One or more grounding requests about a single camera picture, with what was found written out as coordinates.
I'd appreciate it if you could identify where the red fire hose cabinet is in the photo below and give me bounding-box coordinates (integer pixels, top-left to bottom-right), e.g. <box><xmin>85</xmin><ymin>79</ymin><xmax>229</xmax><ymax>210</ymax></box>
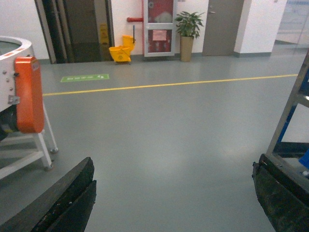
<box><xmin>142</xmin><ymin>0</ymin><xmax>177</xmax><ymax>58</ymax></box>

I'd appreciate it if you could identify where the yellow mop bucket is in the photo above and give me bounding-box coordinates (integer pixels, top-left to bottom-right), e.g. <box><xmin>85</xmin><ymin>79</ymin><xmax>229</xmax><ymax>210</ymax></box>
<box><xmin>109</xmin><ymin>25</ymin><xmax>136</xmax><ymax>63</ymax></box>

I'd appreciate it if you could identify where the dark elevator door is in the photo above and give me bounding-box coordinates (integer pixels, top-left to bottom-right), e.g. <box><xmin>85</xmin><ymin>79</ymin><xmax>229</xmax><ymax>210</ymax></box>
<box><xmin>35</xmin><ymin>0</ymin><xmax>114</xmax><ymax>64</ymax></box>

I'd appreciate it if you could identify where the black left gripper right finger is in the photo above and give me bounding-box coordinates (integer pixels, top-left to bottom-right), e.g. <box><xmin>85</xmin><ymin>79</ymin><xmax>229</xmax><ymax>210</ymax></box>
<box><xmin>252</xmin><ymin>154</ymin><xmax>309</xmax><ymax>232</ymax></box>

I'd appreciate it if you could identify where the grey door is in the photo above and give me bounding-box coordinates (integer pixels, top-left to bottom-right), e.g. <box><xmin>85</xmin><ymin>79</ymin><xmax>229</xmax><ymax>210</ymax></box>
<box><xmin>202</xmin><ymin>0</ymin><xmax>244</xmax><ymax>56</ymax></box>

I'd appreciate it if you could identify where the red wall pipe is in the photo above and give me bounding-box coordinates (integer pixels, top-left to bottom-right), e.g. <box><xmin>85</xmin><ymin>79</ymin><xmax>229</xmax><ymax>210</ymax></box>
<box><xmin>126</xmin><ymin>17</ymin><xmax>144</xmax><ymax>23</ymax></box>

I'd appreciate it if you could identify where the white orange machine on stand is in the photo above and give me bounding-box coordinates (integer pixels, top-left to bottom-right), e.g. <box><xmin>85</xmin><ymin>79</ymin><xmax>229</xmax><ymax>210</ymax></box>
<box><xmin>0</xmin><ymin>36</ymin><xmax>58</xmax><ymax>178</ymax></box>

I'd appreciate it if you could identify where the potted green plant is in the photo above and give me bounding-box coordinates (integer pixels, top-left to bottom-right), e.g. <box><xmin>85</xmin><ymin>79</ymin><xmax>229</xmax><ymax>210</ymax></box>
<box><xmin>175</xmin><ymin>11</ymin><xmax>204</xmax><ymax>62</ymax></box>

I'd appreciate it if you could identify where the metal shelf frame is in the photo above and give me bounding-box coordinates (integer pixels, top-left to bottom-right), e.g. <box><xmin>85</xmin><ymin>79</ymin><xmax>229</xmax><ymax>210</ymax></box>
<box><xmin>265</xmin><ymin>50</ymin><xmax>309</xmax><ymax>184</ymax></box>

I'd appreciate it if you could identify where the green floor sticker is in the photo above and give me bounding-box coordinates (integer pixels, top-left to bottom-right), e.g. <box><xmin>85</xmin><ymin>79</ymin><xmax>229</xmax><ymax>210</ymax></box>
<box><xmin>60</xmin><ymin>74</ymin><xmax>109</xmax><ymax>83</ymax></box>

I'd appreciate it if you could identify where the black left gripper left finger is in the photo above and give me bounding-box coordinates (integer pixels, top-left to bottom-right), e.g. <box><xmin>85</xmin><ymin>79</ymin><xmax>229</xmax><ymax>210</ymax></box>
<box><xmin>0</xmin><ymin>157</ymin><xmax>97</xmax><ymax>232</ymax></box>

